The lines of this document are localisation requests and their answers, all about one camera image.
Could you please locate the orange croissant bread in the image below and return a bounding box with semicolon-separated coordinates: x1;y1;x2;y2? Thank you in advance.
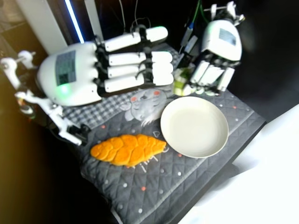
90;134;167;167

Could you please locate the green white small object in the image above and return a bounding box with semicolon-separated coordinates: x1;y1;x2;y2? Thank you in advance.
172;66;196;97

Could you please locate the cream round plate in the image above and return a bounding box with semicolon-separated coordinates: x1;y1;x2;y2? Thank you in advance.
160;96;229;159

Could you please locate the grey quilt with bear print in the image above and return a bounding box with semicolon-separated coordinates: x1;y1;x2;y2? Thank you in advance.
62;43;267;224

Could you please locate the white usb adapter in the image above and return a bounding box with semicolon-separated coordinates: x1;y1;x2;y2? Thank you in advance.
179;22;199;56

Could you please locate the blue-white light strip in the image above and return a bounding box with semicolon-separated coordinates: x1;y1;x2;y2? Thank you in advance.
64;0;85;44

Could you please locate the thin white cable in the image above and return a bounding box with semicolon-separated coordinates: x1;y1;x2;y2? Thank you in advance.
118;0;127;33

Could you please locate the narrow white frame post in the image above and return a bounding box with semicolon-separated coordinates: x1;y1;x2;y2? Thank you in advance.
84;0;104;40

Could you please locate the green cable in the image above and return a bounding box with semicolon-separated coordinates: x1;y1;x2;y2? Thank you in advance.
191;0;211;24

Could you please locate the wide white frame post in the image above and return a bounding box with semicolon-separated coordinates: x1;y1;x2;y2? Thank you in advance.
16;0;68;56

